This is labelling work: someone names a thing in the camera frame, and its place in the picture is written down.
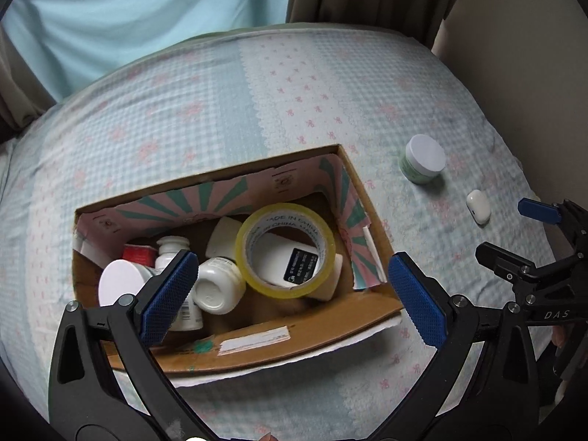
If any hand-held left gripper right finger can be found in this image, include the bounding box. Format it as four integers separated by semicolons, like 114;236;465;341
367;252;538;441

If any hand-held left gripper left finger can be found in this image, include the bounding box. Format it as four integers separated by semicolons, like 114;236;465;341
48;249;216;441

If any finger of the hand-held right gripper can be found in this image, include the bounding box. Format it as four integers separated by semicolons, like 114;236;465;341
517;198;582;258
475;241;559;295

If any small white jar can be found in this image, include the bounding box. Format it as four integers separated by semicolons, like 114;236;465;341
192;257;246;315

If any white pill bottle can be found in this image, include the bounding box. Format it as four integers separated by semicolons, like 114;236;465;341
154;236;204;331

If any large white round jar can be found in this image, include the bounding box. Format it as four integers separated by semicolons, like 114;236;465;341
98;259;154;308

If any red carton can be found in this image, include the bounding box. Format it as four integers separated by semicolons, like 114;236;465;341
122;244;159;268

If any white earbuds case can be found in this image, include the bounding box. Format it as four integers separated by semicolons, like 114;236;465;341
465;190;492;226

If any yellow tape roll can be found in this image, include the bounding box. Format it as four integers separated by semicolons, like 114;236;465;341
235;202;336;299

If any cardboard box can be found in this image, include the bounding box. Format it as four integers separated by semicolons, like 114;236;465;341
71;144;404;376

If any green jar with white lid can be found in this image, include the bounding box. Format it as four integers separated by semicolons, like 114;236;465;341
399;134;447;186

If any bed with checked floral sheet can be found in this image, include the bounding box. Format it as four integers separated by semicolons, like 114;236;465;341
0;23;568;441

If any light blue hanging cloth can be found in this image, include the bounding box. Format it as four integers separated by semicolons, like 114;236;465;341
0;0;295;102

